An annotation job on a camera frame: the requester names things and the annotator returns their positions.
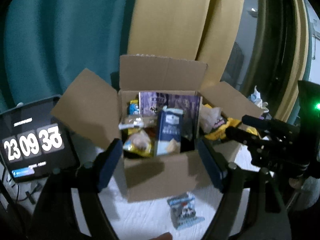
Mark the dark blue snack box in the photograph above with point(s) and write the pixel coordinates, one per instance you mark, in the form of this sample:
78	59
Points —
169	129

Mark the tablet showing clock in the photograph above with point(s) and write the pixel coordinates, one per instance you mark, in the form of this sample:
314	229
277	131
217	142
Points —
34	143

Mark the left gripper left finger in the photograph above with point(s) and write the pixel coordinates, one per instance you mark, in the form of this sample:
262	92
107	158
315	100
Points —
96	169

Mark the yellow curtain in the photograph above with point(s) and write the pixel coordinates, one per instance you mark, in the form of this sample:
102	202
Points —
201	30

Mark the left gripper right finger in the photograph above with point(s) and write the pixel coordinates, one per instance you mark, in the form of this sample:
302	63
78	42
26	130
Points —
230	180

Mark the teal curtain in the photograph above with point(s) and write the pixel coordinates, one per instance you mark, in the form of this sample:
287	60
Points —
45	44

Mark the clear bag pale snacks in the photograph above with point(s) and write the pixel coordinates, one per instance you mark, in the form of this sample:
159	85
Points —
209	118

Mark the yellow black snack bag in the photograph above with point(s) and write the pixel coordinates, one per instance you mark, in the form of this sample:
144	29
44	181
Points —
220	132

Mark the orange snack bag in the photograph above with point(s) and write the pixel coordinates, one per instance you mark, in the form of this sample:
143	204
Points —
139	143

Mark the purple snack bag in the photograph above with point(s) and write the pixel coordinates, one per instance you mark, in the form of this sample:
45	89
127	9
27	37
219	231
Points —
151	103

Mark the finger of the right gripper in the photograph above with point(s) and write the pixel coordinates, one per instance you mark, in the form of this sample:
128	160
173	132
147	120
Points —
272	125
253	142

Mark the white crumpled wrappers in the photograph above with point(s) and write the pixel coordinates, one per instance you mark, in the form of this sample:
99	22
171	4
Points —
255	98

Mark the clear bag brown snacks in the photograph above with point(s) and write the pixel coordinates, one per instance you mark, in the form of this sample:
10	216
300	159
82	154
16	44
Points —
138	121

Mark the small blue snack packet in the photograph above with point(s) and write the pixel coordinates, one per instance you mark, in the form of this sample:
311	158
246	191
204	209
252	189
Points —
183	213

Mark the blue cartoon snack bag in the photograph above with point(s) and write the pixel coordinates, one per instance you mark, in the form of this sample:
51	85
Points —
133	107

